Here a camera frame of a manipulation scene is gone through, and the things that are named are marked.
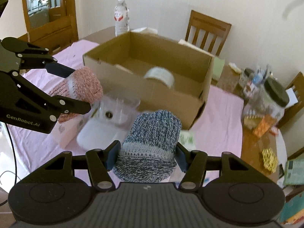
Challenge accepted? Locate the pink knitted roll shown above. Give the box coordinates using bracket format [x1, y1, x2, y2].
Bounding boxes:
[48, 66, 104, 124]

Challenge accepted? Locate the white plastic bottle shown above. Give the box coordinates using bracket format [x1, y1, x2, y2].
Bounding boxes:
[76, 119, 127, 151]

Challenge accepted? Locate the blue grey knitted roll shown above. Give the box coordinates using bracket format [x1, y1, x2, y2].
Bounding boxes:
[113, 110, 182, 183]

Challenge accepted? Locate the small green print pack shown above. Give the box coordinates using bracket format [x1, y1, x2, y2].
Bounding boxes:
[178, 130, 196, 151]

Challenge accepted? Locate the pink small carton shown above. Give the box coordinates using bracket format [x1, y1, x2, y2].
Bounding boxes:
[51, 115, 90, 148]

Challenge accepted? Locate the pink table cloth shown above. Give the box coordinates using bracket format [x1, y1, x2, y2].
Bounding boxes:
[7, 39, 245, 188]

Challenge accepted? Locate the clear plastic blender cup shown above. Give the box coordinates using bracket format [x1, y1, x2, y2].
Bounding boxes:
[91, 95, 141, 128]

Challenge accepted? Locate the wooden door with glass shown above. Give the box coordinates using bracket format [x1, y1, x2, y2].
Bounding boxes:
[20, 0, 79, 53]

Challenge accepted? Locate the gold ornate coaster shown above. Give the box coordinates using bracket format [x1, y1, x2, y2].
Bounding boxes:
[262, 148, 278, 173]

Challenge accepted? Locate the orange pill blister pack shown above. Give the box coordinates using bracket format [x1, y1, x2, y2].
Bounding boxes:
[253, 114, 277, 138]

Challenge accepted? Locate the clear water bottle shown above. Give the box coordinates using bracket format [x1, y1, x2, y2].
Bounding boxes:
[114, 0, 129, 36]

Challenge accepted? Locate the brown cardboard box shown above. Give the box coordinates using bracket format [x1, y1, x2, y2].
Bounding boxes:
[83, 32, 214, 129]

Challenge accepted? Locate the white tape roll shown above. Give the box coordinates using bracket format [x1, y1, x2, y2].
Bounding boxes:
[144, 67, 175, 89]

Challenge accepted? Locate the small dark lid jar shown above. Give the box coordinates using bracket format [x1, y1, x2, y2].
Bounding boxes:
[238, 68, 255, 89]

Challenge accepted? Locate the large jar black lid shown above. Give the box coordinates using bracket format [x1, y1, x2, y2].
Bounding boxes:
[242, 77, 290, 131]

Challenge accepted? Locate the teal printed package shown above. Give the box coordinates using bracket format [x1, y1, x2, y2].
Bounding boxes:
[283, 158, 304, 186]

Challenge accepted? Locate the green paper booklet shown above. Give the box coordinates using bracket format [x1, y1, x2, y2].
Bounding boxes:
[212, 57, 225, 81]

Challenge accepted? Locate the wooden chair at right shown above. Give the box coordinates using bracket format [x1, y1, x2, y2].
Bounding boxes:
[277, 72, 304, 129]

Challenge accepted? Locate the wooden chair at wall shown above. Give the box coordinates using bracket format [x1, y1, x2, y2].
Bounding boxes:
[185, 10, 232, 56]

